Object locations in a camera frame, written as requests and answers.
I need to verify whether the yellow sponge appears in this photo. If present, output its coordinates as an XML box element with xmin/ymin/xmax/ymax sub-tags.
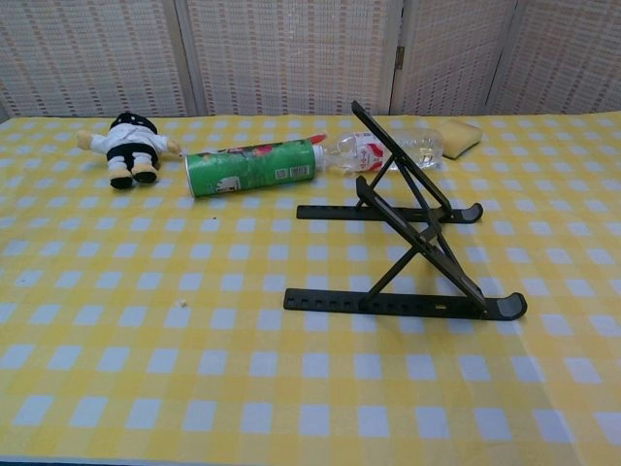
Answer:
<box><xmin>433</xmin><ymin>118</ymin><xmax>484</xmax><ymax>161</ymax></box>

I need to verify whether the plush doll white shirt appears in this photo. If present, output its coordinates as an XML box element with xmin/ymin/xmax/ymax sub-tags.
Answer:
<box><xmin>76</xmin><ymin>111</ymin><xmax>183</xmax><ymax>190</ymax></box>

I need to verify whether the black folding stand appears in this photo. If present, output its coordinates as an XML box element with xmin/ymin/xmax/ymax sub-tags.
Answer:
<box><xmin>282</xmin><ymin>100</ymin><xmax>529</xmax><ymax>321</ymax></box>

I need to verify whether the green chip can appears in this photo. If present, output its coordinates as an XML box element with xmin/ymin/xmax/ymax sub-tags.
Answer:
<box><xmin>182</xmin><ymin>137</ymin><xmax>320</xmax><ymax>199</ymax></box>

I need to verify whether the clear plastic water bottle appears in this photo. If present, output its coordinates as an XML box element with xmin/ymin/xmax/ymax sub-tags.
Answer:
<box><xmin>314</xmin><ymin>129</ymin><xmax>445</xmax><ymax>175</ymax></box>

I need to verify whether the yellow checkered tablecloth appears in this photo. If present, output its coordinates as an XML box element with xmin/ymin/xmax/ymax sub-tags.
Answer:
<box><xmin>0</xmin><ymin>114</ymin><xmax>621</xmax><ymax>466</ymax></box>

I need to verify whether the woven folding screen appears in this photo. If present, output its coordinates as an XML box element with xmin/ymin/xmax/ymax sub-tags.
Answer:
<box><xmin>0</xmin><ymin>0</ymin><xmax>621</xmax><ymax>120</ymax></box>

